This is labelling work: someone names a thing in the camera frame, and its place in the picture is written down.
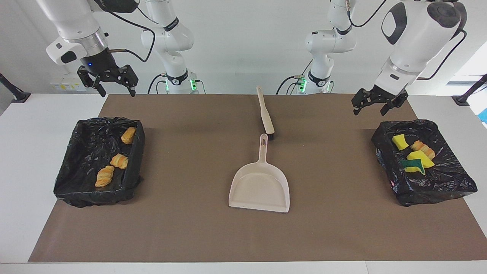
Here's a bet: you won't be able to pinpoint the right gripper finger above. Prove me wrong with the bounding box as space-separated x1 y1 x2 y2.
77 67 107 98
116 65 139 97

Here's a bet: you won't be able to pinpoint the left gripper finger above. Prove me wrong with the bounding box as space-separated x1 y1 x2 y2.
380 91 410 116
351 89 376 116

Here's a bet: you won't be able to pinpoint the small yellow sponge piece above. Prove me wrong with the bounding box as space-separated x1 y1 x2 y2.
392 134 410 151

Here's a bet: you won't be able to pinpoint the cut orange striped croissant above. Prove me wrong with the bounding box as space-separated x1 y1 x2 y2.
410 140 436 159

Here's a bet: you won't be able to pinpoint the notched yellow sponge piece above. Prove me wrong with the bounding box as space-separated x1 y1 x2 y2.
406 150 435 169

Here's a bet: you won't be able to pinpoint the green and yellow sponge piece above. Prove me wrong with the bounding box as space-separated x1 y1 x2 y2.
401 158 427 175

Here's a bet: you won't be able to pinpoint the small striped croissant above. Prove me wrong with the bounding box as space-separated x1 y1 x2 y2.
110 153 129 169

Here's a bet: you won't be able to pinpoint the long pale croissant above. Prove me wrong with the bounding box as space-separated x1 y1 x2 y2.
95 166 115 187

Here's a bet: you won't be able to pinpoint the beige brush with black bristles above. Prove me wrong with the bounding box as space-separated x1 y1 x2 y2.
256 86 275 140

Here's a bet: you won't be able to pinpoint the beige plastic dustpan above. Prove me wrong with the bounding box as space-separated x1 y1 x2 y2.
228 133 291 213

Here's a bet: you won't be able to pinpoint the open bin with black bag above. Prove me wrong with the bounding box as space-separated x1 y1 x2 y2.
53 116 146 208

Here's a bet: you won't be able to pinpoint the bin covered by black bag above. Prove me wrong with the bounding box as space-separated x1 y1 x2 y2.
371 119 478 207

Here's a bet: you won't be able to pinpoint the black stand with clamp base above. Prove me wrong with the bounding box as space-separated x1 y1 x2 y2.
0 73 31 104
452 73 487 106

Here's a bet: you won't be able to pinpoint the brown table mat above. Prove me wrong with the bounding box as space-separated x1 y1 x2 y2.
28 94 487 263

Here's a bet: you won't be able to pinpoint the black right arm base cable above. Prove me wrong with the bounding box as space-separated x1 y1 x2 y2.
148 73 168 94

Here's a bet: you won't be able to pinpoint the black arm base cable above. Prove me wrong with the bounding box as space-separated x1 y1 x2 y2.
276 75 305 95
148 73 168 94

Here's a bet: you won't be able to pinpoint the white wall socket boxes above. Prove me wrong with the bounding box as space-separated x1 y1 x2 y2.
50 74 82 92

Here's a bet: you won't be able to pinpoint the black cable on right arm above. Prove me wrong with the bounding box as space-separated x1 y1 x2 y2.
95 0 156 63

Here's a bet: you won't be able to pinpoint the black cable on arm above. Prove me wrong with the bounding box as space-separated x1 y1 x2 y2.
95 0 156 63
345 0 468 81

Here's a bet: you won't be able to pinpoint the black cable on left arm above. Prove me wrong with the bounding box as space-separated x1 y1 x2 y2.
345 0 468 81

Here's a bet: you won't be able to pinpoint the black left arm base cable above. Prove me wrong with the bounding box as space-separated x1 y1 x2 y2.
276 75 305 95

